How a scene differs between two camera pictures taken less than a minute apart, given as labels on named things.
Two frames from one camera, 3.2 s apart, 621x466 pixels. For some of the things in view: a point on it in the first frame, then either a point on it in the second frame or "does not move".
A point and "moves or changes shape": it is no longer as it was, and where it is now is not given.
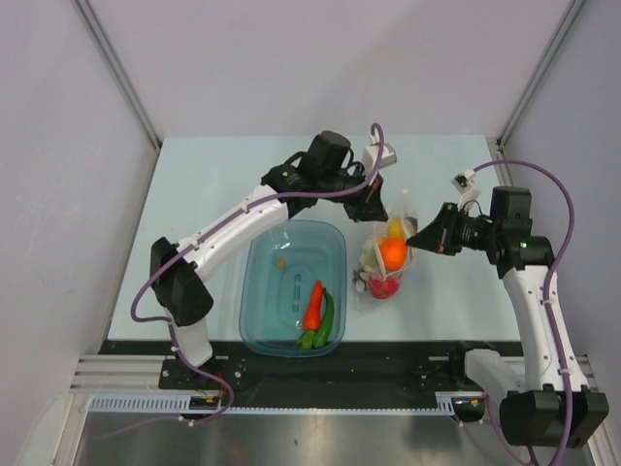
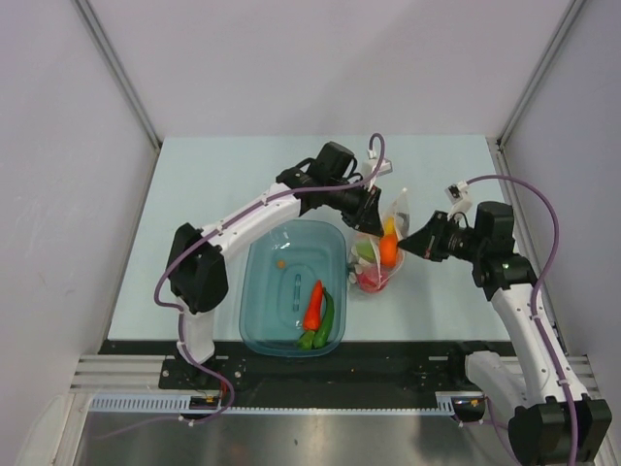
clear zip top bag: [387, 254] moves or changes shape
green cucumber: [319, 337] does not move
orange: [393, 251] moves or changes shape
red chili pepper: [312, 313] does not move
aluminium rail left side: [119, 374] does not move
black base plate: [362, 367] does not move
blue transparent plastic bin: [279, 273] does not move
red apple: [384, 289] to [372, 278]
